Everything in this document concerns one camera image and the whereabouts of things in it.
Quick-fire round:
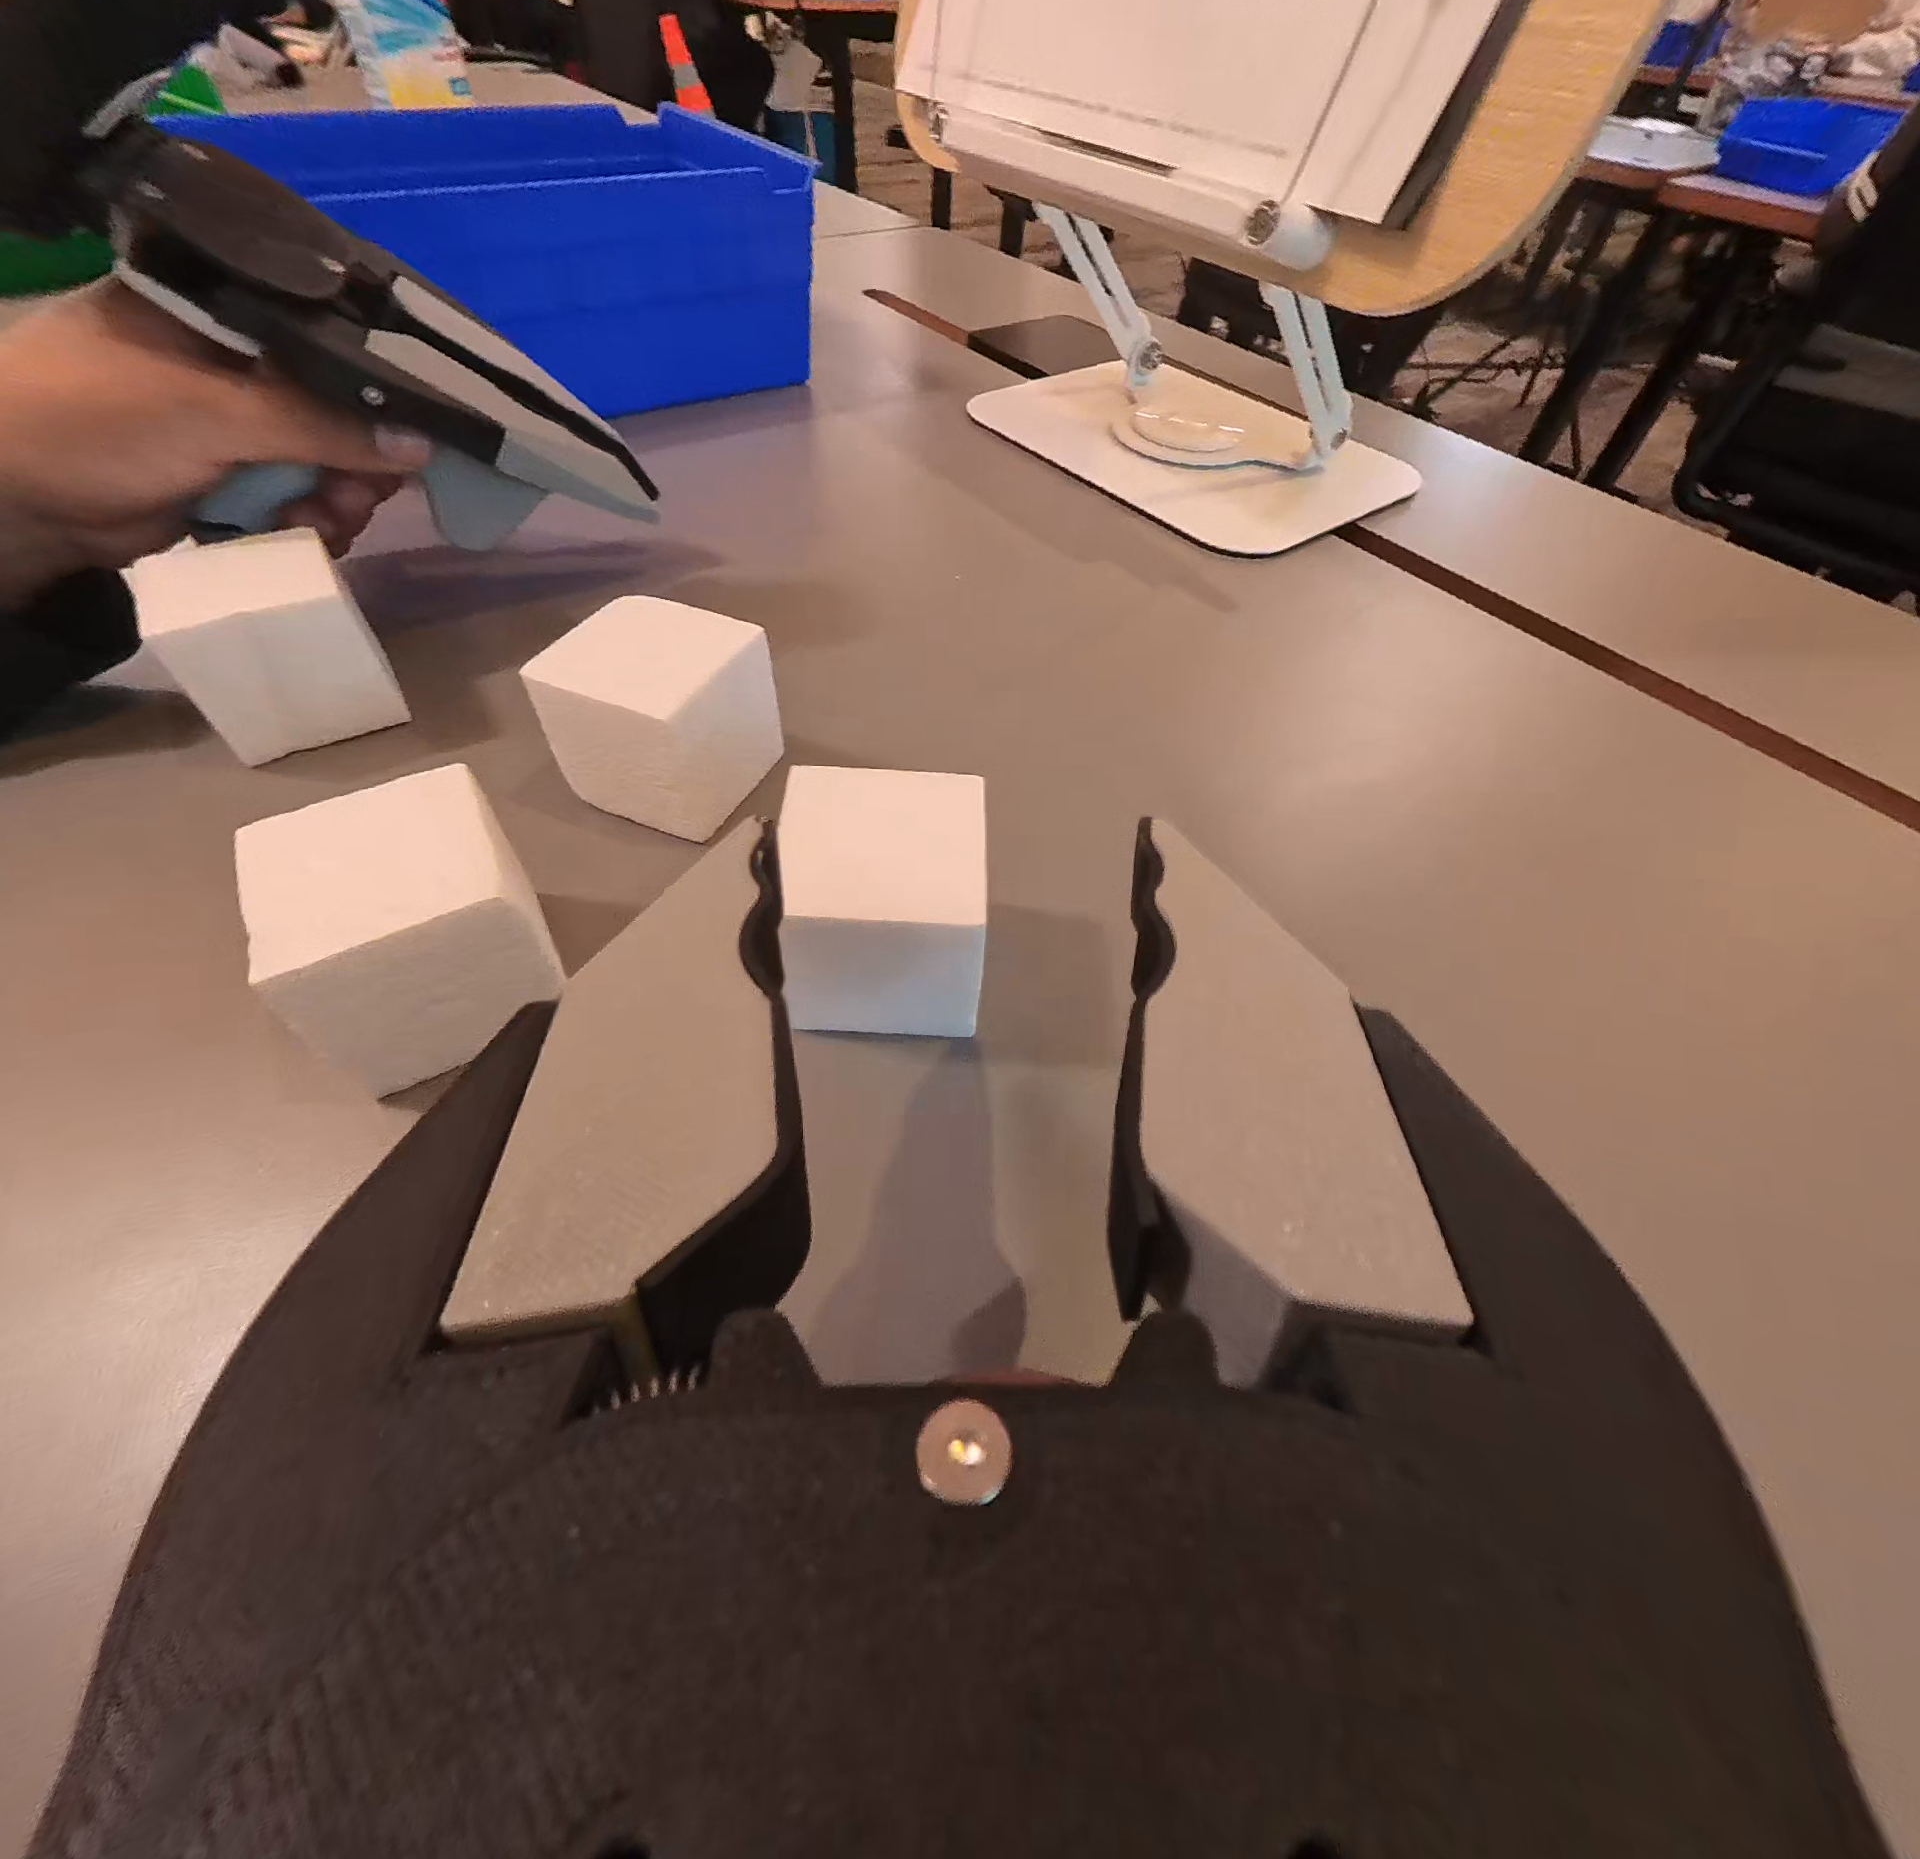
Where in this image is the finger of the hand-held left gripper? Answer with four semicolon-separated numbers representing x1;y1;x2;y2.
371;279;661;504
419;427;665;556

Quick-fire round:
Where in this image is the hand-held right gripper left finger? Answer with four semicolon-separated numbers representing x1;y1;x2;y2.
436;817;813;1353

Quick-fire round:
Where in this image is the person's left hand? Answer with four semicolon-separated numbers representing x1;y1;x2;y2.
0;274;440;614

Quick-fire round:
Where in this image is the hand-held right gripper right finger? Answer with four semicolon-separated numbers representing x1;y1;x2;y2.
1110;817;1474;1391

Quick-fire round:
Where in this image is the person's left forearm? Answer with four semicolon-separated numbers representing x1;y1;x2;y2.
0;567;144;741

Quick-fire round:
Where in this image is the blue plastic bin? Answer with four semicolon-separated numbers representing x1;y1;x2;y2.
150;99;820;421

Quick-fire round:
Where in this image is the white hard foam cube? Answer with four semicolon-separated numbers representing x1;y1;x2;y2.
520;594;787;847
122;527;415;770
775;765;992;1038
232;762;569;1100

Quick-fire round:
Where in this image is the background work table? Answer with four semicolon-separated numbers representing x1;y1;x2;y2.
1575;119;1920;496

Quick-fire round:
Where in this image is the white stand with wooden board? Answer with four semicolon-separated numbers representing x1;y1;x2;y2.
892;0;1711;559

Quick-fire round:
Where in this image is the black office chair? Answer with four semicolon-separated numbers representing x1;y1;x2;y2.
1672;150;1920;601

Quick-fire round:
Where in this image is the white wipes canister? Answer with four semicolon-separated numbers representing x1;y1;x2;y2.
315;0;471;111

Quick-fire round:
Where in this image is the green plastic bin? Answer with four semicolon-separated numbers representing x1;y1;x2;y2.
0;65;227;301

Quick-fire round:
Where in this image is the printed instruction sheet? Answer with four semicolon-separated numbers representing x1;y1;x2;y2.
894;0;1561;225

